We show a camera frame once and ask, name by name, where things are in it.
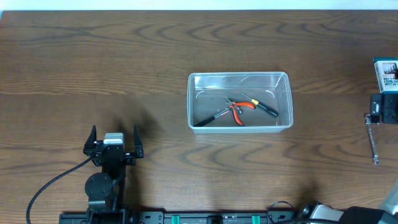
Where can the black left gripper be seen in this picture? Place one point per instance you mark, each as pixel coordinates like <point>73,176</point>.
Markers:
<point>112,152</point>

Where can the small steel claw hammer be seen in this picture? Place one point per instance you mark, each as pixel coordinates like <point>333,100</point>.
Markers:
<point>212,118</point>

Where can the clear plastic storage container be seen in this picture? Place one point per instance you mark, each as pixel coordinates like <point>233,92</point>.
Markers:
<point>207,93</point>

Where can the black yellow screwdriver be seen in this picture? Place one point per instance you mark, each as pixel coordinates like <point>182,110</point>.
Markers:
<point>269,110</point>

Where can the red handled pliers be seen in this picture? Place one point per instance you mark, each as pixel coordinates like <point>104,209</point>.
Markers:
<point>236,110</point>

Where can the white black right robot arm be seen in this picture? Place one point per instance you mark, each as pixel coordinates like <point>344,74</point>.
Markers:
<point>385,214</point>

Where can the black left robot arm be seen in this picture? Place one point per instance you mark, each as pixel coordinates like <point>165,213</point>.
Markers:
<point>105,189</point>

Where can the silver combination wrench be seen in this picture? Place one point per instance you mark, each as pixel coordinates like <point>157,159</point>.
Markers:
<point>371,139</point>

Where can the blue white cardboard box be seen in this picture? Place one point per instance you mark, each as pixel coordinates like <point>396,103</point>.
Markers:
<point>386,74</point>

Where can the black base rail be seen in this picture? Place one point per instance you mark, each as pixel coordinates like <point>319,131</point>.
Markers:
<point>158,217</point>

